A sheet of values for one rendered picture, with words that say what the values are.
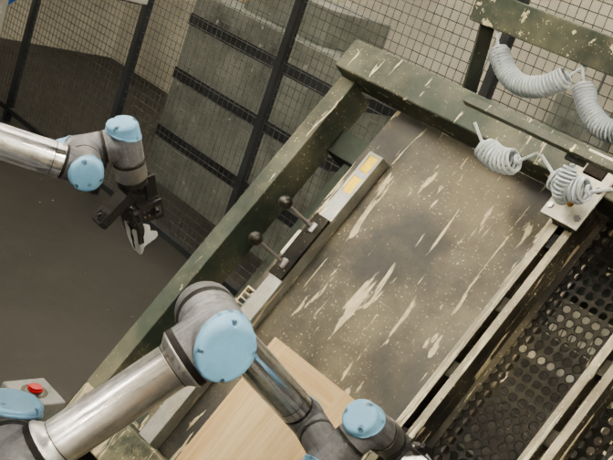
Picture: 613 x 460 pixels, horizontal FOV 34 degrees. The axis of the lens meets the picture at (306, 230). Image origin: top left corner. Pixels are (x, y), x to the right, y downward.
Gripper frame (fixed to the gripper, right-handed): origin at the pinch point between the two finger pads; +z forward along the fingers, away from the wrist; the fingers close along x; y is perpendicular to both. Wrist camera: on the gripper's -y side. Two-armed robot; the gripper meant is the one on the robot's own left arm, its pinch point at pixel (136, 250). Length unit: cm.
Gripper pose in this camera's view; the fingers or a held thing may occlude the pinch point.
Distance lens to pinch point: 251.9
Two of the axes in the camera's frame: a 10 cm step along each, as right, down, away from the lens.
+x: -6.1, -4.3, 6.6
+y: 7.9, -3.9, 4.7
